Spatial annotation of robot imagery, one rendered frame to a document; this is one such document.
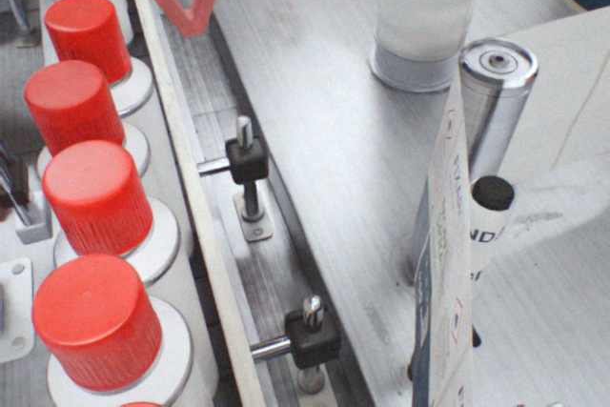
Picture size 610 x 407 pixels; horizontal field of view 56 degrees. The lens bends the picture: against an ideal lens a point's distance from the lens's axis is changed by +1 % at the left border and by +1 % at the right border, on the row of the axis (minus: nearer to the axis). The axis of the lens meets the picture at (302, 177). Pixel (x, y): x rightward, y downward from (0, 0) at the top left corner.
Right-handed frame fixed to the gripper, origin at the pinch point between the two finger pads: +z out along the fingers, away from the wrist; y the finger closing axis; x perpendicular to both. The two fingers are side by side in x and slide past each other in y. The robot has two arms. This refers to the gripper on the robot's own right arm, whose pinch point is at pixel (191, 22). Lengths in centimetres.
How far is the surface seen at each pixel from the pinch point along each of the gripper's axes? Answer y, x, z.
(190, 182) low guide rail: -4.7, 2.6, 10.3
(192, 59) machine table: 20.7, -1.5, 18.7
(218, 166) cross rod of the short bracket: -3.3, 0.1, 10.8
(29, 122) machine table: 15.7, 16.2, 18.7
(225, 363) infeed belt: -17.4, 3.3, 13.8
